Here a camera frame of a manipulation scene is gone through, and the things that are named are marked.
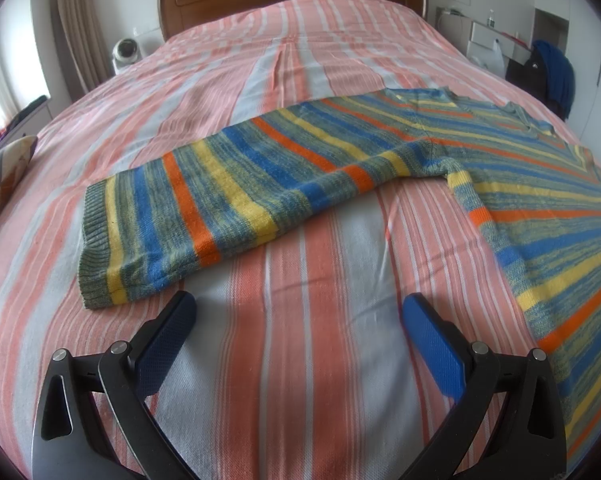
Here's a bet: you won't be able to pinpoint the white dresser with drawers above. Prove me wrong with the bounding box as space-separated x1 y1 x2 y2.
467 19 537 61

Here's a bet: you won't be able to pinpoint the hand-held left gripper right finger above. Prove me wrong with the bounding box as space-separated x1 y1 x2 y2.
401 292 568 480

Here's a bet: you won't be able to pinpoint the pink striped bedspread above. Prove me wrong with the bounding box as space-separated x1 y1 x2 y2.
0 0 601 480

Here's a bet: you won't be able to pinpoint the white round fan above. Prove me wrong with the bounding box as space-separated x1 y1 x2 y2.
111 37 142 76

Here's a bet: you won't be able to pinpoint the blue garment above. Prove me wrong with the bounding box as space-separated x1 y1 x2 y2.
530 40 576 121

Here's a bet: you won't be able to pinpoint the striped knit sweater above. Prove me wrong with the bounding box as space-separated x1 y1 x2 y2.
79 87 601 476

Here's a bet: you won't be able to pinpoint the brown curtain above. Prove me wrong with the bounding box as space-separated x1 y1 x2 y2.
50 0 114 96

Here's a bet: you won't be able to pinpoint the black jacket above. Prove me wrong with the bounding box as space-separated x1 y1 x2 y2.
505 55 553 108

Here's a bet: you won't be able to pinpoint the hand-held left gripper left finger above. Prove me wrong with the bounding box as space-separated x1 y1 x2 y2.
32 290 201 480

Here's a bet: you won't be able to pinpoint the white plastic bag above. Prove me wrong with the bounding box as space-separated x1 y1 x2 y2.
467 39 506 80

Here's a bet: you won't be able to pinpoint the dark clothes on windowsill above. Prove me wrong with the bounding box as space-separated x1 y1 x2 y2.
8 95 48 132

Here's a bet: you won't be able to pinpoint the striped pillow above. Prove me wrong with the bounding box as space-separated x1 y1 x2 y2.
0 135 38 241

